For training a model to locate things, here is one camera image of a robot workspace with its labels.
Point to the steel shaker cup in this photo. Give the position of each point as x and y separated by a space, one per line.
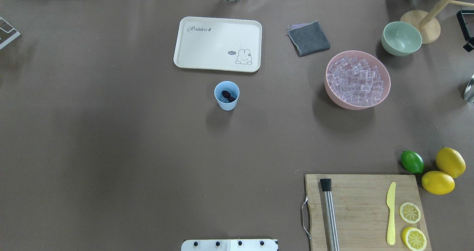
469 91

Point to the white wire cup rack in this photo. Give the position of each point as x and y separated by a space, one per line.
7 33

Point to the wooden cup stand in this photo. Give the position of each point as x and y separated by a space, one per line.
426 23

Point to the wooden cutting board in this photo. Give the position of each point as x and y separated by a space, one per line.
361 212

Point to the light blue plastic cup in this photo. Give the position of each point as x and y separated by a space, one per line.
232 88

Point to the yellow lemon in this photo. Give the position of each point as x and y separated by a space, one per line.
450 161
438 183

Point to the green ceramic bowl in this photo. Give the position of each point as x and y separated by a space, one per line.
400 38

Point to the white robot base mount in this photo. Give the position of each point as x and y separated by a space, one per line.
231 245

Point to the steel muddler black tip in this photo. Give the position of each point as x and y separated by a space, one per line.
326 185

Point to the grey folded cloth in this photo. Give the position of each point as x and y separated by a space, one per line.
308 38

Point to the green lime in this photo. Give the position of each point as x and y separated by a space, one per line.
412 161

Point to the cream rabbit tray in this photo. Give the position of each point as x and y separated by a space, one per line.
218 44

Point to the yellow lemon far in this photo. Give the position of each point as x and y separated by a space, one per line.
450 161

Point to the lemon slice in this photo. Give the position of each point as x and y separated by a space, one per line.
414 239
409 212

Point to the yellow plastic knife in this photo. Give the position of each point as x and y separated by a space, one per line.
390 203

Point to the dark red cherry pair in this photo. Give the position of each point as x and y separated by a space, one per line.
226 97

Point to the yellow lemon near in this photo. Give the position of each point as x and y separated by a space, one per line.
438 183

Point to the pink bowl of ice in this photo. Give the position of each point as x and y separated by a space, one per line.
356 80

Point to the lemon slice lower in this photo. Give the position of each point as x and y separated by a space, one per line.
414 239

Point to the lemon slice upper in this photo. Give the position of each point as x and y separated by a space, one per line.
409 212

